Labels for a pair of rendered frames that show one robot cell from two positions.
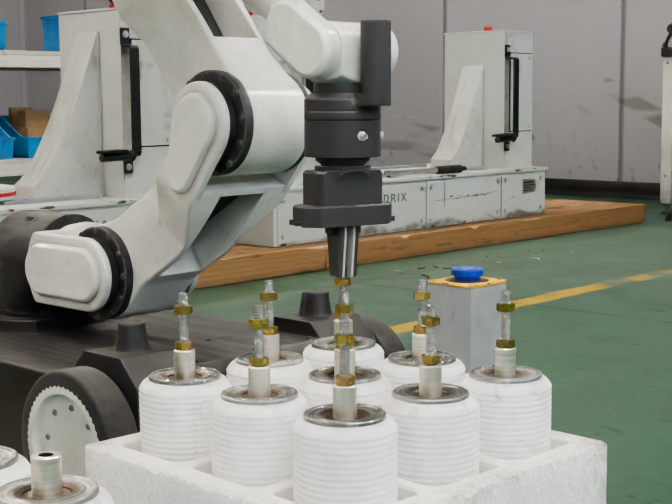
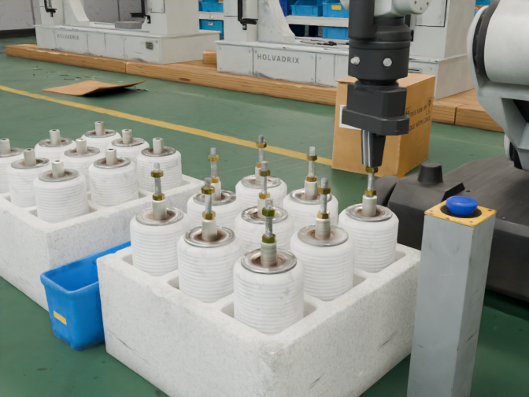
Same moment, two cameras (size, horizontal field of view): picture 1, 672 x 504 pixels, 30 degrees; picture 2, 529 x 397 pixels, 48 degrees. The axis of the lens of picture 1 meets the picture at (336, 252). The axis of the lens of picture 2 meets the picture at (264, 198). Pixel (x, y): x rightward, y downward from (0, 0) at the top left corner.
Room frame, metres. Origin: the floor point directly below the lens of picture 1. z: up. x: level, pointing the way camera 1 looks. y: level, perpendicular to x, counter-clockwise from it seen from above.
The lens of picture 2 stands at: (1.24, -0.89, 0.60)
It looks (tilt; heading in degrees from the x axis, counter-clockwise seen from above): 20 degrees down; 88
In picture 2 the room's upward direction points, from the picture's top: straight up
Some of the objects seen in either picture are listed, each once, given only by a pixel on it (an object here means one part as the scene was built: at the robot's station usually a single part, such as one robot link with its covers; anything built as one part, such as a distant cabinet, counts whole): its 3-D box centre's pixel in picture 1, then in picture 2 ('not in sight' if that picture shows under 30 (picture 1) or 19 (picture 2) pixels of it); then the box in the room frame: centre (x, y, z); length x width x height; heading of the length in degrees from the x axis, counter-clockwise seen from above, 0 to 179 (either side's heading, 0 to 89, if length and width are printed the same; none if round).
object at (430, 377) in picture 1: (430, 381); (209, 228); (1.20, -0.09, 0.26); 0.02 x 0.02 x 0.03
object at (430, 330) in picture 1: (430, 341); (208, 203); (1.20, -0.09, 0.30); 0.01 x 0.01 x 0.08
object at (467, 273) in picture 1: (467, 275); (460, 207); (1.54, -0.16, 0.32); 0.04 x 0.04 x 0.02
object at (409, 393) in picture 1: (430, 394); (209, 236); (1.20, -0.09, 0.25); 0.08 x 0.08 x 0.01
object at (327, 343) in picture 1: (343, 344); (368, 213); (1.45, -0.01, 0.25); 0.08 x 0.08 x 0.01
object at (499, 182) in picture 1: (368, 123); not in sight; (4.63, -0.12, 0.45); 1.51 x 0.57 x 0.74; 137
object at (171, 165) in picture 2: not in sight; (160, 191); (1.07, 0.38, 0.16); 0.10 x 0.10 x 0.18
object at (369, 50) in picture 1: (355, 72); (382, 7); (1.45, -0.02, 0.57); 0.11 x 0.11 x 0.11; 46
